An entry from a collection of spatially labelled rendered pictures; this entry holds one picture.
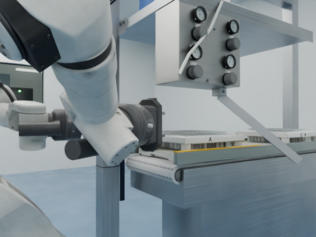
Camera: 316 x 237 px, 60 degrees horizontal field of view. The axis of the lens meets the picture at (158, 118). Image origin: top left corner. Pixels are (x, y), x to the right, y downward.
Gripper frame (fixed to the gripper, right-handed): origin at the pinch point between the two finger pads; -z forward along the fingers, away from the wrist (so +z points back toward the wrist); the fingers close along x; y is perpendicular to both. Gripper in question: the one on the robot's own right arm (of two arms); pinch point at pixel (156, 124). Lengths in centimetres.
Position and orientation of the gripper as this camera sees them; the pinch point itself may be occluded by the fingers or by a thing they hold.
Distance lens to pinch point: 68.0
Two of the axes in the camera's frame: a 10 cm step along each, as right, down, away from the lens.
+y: 9.1, -0.1, -4.1
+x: 0.1, 10.0, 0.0
